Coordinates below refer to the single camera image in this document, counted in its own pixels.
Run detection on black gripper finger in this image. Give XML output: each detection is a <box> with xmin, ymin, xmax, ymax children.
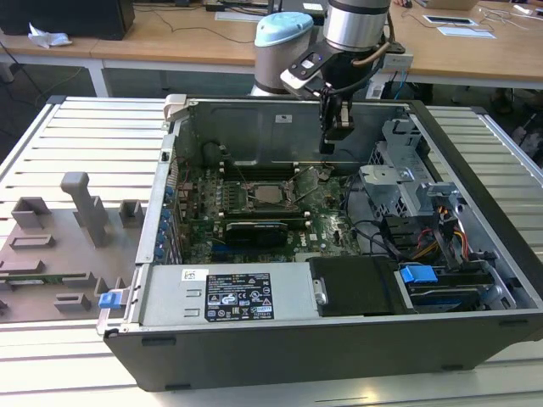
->
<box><xmin>334</xmin><ymin>99</ymin><xmax>355</xmax><ymax>142</ymax></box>
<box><xmin>318</xmin><ymin>98</ymin><xmax>337</xmax><ymax>154</ymax></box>

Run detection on metal socket cover frame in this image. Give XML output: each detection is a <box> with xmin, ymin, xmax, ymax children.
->
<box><xmin>288</xmin><ymin>167</ymin><xmax>327</xmax><ymax>204</ymax></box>

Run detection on silver square CPU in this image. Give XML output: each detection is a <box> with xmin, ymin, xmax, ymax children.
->
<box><xmin>253</xmin><ymin>185</ymin><xmax>283</xmax><ymax>204</ymax></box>

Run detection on RAM slot white clips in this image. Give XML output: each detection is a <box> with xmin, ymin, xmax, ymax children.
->
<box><xmin>220</xmin><ymin>209</ymin><xmax>311</xmax><ymax>216</ymax></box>
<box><xmin>224</xmin><ymin>160</ymin><xmax>298</xmax><ymax>167</ymax></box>

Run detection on CPU socket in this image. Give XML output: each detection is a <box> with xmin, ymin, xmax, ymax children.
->
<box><xmin>239</xmin><ymin>180</ymin><xmax>301</xmax><ymax>213</ymax></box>

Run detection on blue expansion slot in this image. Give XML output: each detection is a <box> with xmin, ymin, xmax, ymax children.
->
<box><xmin>210</xmin><ymin>241</ymin><xmax>238</xmax><ymax>260</ymax></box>

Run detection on grey power adapter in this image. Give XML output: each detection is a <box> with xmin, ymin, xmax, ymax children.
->
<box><xmin>381</xmin><ymin>50</ymin><xmax>415</xmax><ymax>71</ymax></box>

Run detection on perforated metal drive cage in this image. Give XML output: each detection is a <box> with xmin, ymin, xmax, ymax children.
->
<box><xmin>358</xmin><ymin>118</ymin><xmax>429</xmax><ymax>220</ymax></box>

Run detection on green motherboard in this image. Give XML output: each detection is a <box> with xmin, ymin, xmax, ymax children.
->
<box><xmin>176</xmin><ymin>163</ymin><xmax>370</xmax><ymax>266</ymax></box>

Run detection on black graphics card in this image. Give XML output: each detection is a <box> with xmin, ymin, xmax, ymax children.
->
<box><xmin>224</xmin><ymin>219</ymin><xmax>290</xmax><ymax>249</ymax></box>

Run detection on white tablet device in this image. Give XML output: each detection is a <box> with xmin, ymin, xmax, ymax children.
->
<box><xmin>423</xmin><ymin>14</ymin><xmax>479</xmax><ymax>28</ymax></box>

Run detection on white paper sheet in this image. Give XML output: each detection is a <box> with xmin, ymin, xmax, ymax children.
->
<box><xmin>214</xmin><ymin>10</ymin><xmax>272</xmax><ymax>22</ymax></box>
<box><xmin>436</xmin><ymin>25</ymin><xmax>497</xmax><ymax>40</ymax></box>

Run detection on black plastic shroud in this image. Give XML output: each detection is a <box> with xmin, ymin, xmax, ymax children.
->
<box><xmin>307</xmin><ymin>256</ymin><xmax>419</xmax><ymax>318</ymax></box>

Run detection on beige case latch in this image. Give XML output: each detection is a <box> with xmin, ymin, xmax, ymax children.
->
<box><xmin>163</xmin><ymin>93</ymin><xmax>190</xmax><ymax>124</ymax></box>

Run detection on blue disk carrier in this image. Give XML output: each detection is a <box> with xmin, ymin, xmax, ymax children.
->
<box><xmin>398</xmin><ymin>265</ymin><xmax>438</xmax><ymax>293</ymax></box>

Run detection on wooden desk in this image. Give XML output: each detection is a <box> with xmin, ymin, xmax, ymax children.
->
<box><xmin>91</xmin><ymin>0</ymin><xmax>543</xmax><ymax>92</ymax></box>
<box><xmin>0</xmin><ymin>32</ymin><xmax>112</xmax><ymax>99</ymax></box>

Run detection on black hard disk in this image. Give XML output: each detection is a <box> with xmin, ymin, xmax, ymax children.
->
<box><xmin>406</xmin><ymin>270</ymin><xmax>495</xmax><ymax>313</ymax></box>

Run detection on dark grey PC case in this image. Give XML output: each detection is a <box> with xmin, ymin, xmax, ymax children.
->
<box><xmin>96</xmin><ymin>95</ymin><xmax>543</xmax><ymax>393</ymax></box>

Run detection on grey power supply with label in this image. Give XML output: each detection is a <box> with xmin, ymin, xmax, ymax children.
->
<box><xmin>137</xmin><ymin>262</ymin><xmax>317</xmax><ymax>326</ymax></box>

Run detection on black box on desk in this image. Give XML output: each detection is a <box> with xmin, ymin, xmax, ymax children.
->
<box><xmin>0</xmin><ymin>0</ymin><xmax>136</xmax><ymax>42</ymax></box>

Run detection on grey parts rack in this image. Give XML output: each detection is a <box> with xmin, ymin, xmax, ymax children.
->
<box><xmin>0</xmin><ymin>171</ymin><xmax>148</xmax><ymax>326</ymax></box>

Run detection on crumpled white paper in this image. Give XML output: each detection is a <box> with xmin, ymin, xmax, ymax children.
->
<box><xmin>27</xmin><ymin>21</ymin><xmax>73</xmax><ymax>47</ymax></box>

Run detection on green RAM stick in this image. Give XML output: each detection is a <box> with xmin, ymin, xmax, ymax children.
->
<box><xmin>0</xmin><ymin>273</ymin><xmax>86</xmax><ymax>287</ymax></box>

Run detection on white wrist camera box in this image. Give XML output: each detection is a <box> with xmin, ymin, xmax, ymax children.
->
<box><xmin>279</xmin><ymin>50</ymin><xmax>330</xmax><ymax>92</ymax></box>

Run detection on blue cable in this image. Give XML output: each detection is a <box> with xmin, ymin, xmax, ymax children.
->
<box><xmin>392</xmin><ymin>70</ymin><xmax>411</xmax><ymax>101</ymax></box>

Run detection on small silver metal handle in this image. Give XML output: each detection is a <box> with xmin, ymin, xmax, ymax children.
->
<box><xmin>311</xmin><ymin>277</ymin><xmax>329</xmax><ymax>306</ymax></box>

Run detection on orange yellow wire bundle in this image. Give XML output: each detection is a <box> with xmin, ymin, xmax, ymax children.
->
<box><xmin>451</xmin><ymin>228</ymin><xmax>468</xmax><ymax>260</ymax></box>

